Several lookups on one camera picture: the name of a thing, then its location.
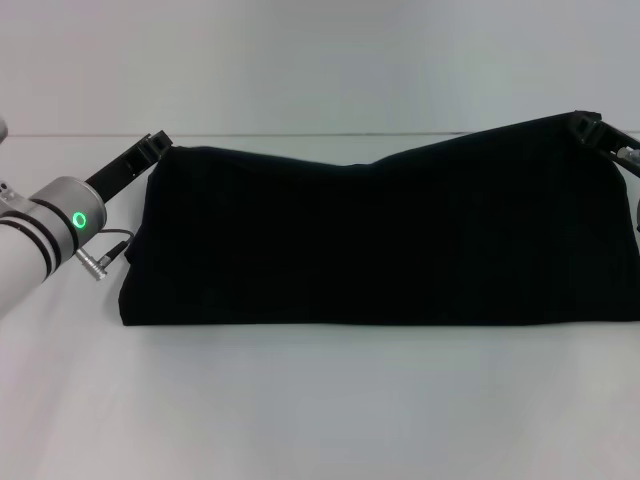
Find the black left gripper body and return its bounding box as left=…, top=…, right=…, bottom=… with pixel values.
left=83, top=137, right=162, bottom=204

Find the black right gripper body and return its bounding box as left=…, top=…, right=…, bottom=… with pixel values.
left=594, top=119, right=640, bottom=180

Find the black shirt with FREE print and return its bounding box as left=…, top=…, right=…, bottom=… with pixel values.
left=119, top=110, right=640, bottom=329

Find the left gripper cable with plugs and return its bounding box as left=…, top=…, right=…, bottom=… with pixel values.
left=74, top=228, right=137, bottom=282

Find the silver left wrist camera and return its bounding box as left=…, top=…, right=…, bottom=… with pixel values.
left=0, top=115, right=30, bottom=212

